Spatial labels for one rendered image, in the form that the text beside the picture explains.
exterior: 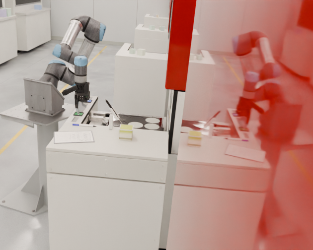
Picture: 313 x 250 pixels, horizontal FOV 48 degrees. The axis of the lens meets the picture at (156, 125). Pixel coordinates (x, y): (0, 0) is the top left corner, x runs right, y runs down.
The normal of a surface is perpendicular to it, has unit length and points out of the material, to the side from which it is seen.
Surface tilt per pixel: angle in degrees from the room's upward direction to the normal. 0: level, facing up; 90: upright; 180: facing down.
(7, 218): 0
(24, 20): 90
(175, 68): 90
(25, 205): 0
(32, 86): 90
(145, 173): 90
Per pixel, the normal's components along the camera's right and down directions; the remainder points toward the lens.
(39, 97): -0.33, 0.33
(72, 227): -0.04, 0.38
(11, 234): 0.08, -0.92
